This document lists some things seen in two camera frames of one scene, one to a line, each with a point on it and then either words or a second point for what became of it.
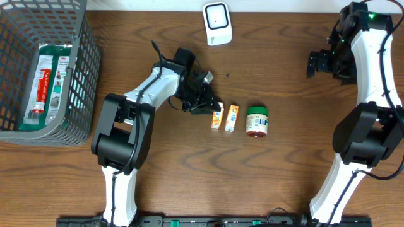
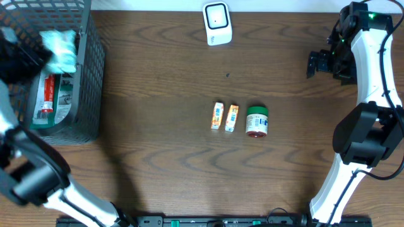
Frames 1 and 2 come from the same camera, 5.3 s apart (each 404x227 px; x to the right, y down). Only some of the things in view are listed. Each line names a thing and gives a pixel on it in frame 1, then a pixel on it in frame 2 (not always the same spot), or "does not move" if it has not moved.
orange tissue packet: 217,117 does not move
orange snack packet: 231,118 does not move
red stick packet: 42,91 to 49,94
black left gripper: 210,105 to 21,63
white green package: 57,58 to 62,98
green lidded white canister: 257,122 does not move
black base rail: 213,221 does not move
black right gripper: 348,77 does not move
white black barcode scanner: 218,23 does not move
